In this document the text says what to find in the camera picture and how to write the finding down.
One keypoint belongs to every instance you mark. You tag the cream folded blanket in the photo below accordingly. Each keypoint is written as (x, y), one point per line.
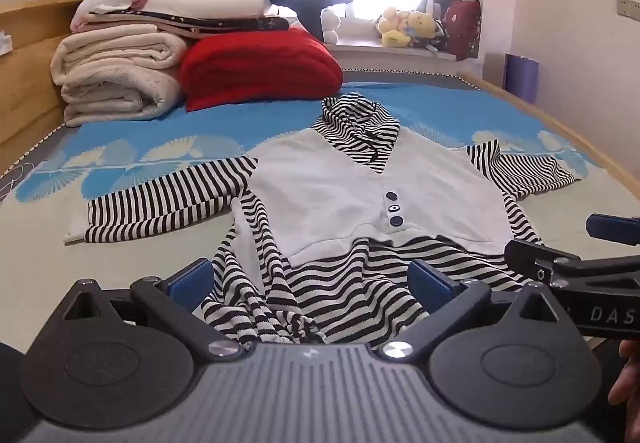
(115, 73)

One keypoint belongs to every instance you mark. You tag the person's right hand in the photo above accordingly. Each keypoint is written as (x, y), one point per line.
(627, 373)

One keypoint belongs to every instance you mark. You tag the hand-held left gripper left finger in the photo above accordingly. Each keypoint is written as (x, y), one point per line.
(190, 283)

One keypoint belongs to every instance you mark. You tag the wooden headboard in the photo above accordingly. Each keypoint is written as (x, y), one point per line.
(25, 73)

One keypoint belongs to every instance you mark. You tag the dark red cushion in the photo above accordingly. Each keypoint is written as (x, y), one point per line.
(462, 28)

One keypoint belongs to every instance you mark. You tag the black white striped hooded garment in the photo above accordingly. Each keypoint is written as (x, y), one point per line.
(350, 183)

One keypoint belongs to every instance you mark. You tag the yellow blue plush toy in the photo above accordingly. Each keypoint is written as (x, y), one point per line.
(425, 25)

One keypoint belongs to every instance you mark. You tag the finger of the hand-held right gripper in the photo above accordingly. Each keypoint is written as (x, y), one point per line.
(612, 227)
(560, 265)

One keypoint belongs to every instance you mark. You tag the red folded blanket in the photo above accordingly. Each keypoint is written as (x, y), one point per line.
(260, 68)

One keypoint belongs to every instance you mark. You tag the blue leaf print bed mat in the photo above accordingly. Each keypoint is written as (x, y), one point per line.
(150, 163)

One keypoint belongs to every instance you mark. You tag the wooden bed frame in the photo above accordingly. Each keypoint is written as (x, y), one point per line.
(550, 123)

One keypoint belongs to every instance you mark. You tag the white plush toy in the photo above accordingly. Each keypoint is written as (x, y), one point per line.
(330, 23)

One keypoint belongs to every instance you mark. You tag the purple bin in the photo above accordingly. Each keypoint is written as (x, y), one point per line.
(521, 78)

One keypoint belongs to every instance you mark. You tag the dark patterned folded cloth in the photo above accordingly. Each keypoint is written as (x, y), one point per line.
(215, 24)

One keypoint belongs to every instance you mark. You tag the wall socket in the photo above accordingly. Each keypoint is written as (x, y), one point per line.
(629, 8)

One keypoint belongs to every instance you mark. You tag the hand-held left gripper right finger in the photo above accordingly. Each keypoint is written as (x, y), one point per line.
(427, 284)

